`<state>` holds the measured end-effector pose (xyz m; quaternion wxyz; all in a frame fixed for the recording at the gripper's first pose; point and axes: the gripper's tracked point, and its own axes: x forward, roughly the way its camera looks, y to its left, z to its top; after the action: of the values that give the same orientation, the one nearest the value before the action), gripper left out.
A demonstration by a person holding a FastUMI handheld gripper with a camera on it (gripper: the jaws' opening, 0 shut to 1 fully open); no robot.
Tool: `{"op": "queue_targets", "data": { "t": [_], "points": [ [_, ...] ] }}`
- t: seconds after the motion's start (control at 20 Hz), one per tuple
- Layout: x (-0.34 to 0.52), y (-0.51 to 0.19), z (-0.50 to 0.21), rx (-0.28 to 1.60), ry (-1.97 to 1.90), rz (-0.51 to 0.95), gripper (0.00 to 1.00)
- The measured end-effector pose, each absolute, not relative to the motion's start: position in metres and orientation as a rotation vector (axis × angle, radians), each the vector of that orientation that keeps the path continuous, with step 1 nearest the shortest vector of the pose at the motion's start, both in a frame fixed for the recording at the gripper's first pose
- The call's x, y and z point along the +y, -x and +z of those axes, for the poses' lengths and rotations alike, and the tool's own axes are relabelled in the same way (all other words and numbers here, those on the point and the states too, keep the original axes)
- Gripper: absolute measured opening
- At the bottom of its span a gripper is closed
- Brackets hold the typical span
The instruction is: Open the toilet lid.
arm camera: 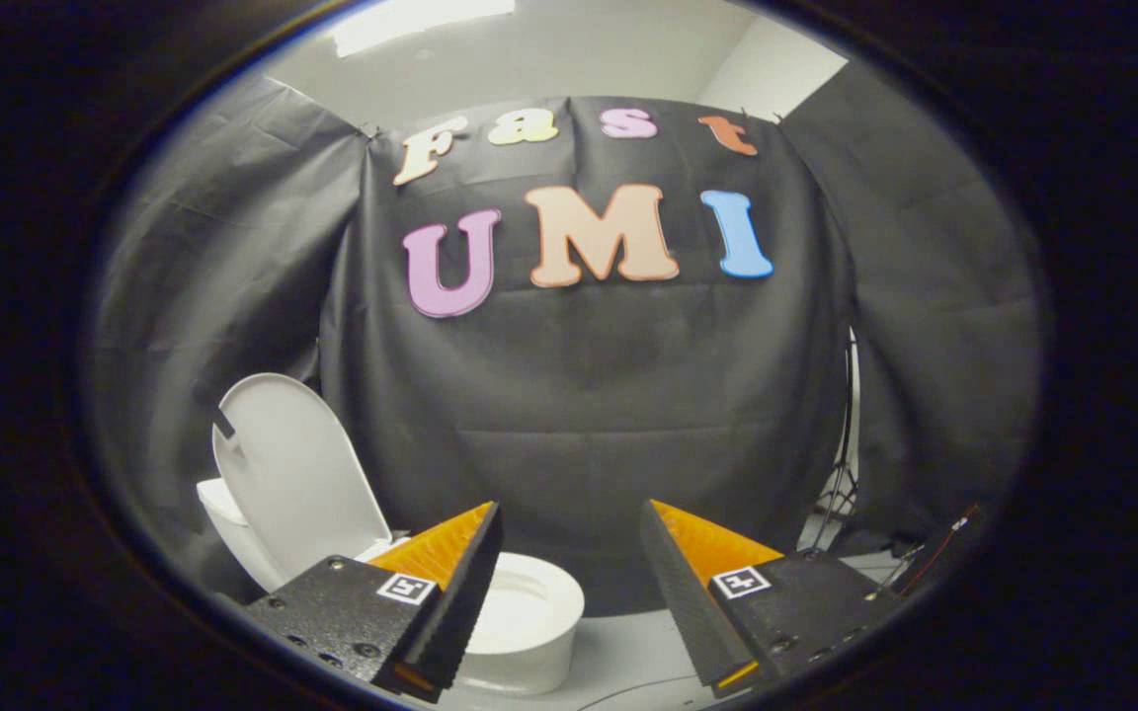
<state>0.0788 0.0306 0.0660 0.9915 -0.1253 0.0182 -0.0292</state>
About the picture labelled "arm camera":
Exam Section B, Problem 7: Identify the red cable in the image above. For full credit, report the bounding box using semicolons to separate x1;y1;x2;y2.
900;506;981;594

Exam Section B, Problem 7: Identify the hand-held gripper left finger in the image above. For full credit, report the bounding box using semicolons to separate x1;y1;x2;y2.
243;501;507;705

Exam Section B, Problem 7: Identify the black backdrop cloth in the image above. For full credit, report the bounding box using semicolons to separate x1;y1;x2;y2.
85;59;1044;618

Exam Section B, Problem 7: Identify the white toilet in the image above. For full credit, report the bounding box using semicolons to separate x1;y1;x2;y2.
196;477;587;696

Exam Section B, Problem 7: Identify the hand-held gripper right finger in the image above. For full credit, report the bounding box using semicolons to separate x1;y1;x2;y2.
639;499;902;700

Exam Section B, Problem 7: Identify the black light stand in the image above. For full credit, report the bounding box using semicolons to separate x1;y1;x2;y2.
811;331;862;550

